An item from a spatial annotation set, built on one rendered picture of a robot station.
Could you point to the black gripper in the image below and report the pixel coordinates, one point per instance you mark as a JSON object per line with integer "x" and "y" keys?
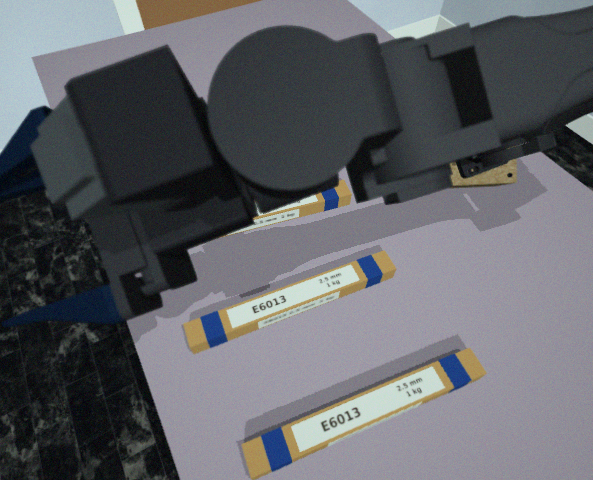
{"x": 121, "y": 241}

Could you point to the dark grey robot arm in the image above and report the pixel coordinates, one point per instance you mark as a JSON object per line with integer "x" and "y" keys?
{"x": 288, "y": 107}

